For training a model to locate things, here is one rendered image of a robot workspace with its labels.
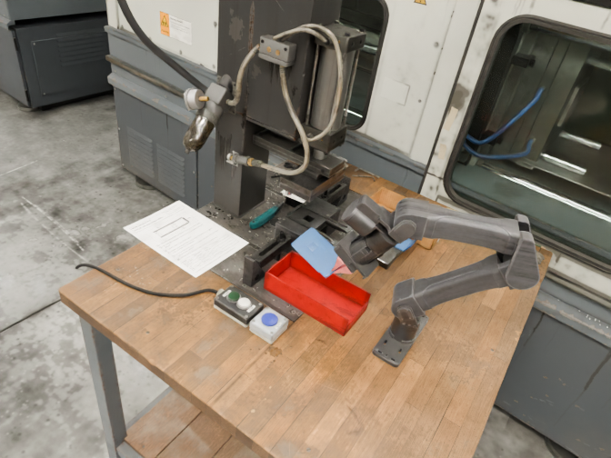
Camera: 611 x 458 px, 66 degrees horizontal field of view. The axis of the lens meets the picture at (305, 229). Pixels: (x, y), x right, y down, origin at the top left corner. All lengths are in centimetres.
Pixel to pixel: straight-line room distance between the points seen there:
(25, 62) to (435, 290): 359
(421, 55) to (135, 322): 125
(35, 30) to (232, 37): 297
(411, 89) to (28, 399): 188
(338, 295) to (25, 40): 333
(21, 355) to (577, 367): 221
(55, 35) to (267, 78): 311
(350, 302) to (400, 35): 98
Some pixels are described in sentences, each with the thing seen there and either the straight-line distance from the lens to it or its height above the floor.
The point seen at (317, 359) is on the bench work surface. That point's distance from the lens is 113.
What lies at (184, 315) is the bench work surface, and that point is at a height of 90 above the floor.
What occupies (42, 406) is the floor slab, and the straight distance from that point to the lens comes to 222.
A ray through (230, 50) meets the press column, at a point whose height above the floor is 140.
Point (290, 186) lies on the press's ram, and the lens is 126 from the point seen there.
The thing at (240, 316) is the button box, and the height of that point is 93.
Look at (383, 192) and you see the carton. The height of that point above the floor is 95.
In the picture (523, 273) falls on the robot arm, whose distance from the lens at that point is 105.
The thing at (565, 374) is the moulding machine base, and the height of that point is 43.
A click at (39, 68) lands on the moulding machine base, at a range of 422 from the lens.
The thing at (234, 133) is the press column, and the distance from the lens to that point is 138.
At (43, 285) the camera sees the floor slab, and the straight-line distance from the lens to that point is 268.
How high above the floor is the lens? 178
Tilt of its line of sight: 36 degrees down
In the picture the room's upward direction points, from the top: 10 degrees clockwise
